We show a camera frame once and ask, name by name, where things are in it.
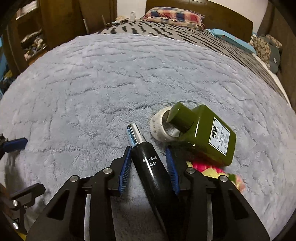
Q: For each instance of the grey fluffy blanket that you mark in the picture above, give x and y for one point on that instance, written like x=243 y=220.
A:
x=74 y=103

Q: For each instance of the black striped grey bedspread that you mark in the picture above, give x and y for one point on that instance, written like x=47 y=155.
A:
x=204 y=39

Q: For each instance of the dark wooden wardrobe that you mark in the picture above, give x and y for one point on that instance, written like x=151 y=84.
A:
x=59 y=21

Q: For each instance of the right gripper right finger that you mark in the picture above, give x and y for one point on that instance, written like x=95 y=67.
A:
x=210 y=208

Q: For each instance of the patterned grey cushion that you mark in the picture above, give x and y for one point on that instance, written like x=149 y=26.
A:
x=268 y=49

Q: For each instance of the white wall plug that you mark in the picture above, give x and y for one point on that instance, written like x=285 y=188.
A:
x=132 y=16

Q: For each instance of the plaid red blue pillow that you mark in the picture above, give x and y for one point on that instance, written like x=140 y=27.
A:
x=175 y=16

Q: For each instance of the brown curtain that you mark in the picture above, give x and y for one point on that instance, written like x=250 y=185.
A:
x=277 y=23

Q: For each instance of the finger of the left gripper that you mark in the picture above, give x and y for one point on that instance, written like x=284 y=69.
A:
x=7 y=146

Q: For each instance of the green bottle with white label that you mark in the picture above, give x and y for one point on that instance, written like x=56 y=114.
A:
x=203 y=132

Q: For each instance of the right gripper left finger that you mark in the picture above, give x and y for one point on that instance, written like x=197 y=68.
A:
x=63 y=217

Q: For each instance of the white tape roll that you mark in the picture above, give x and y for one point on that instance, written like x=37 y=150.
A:
x=160 y=129

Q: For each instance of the colourful plush flower toy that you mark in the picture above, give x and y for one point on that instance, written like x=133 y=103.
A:
x=214 y=172

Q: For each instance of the light blue pillow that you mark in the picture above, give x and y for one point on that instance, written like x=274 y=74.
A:
x=221 y=34

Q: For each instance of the black tube with silver cap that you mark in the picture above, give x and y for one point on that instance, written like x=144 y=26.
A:
x=154 y=178

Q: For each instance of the dark wooden headboard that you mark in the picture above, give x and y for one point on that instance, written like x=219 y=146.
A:
x=216 y=16

